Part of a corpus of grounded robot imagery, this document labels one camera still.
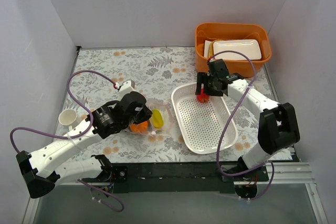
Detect red strawberry fruit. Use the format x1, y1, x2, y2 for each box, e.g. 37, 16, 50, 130
196, 93, 209, 103

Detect orange fruit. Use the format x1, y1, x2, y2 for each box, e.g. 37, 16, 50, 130
130, 121, 148, 134

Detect yellow star fruit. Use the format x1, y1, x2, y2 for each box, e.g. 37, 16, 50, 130
152, 109, 164, 129

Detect clear zip top bag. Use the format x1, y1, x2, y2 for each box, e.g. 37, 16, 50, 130
124, 102, 174, 136

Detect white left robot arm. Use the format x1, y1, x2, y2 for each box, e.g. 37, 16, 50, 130
16, 91, 152, 199

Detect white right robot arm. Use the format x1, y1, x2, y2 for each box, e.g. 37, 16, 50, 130
195, 60, 300, 181

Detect yellow plate in tub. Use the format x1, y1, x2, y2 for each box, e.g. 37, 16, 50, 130
204, 40, 213, 58

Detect white rectangular plate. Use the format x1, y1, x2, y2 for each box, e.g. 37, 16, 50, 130
213, 39, 262, 60

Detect floral table mat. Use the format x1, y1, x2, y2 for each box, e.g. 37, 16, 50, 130
54, 46, 291, 164

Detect orange plastic tub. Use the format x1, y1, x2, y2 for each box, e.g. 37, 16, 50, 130
195, 23, 272, 78

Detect white cup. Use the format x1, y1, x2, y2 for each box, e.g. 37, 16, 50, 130
58, 109, 81, 128

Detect white perforated plastic basket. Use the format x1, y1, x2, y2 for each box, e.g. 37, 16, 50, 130
171, 82, 230, 155

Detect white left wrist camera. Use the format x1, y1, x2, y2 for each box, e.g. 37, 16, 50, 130
115, 80, 135, 100

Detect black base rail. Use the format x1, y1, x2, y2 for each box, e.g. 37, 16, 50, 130
77, 159, 271, 198

